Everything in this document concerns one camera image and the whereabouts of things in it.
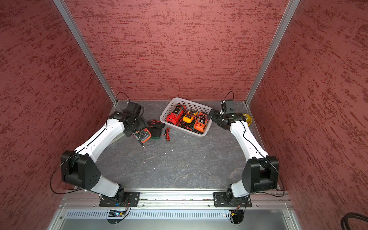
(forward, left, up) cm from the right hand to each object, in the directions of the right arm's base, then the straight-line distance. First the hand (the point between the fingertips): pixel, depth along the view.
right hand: (212, 120), depth 86 cm
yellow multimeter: (+11, +15, -10) cm, 21 cm away
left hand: (-4, +45, -2) cm, 45 cm away
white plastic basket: (+23, +13, -12) cm, 29 cm away
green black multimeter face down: (+1, +38, -14) cm, 41 cm away
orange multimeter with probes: (+6, +6, -11) cm, 14 cm away
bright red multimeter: (+13, +23, -9) cm, 28 cm away
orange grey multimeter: (-9, +42, -1) cm, 43 cm away
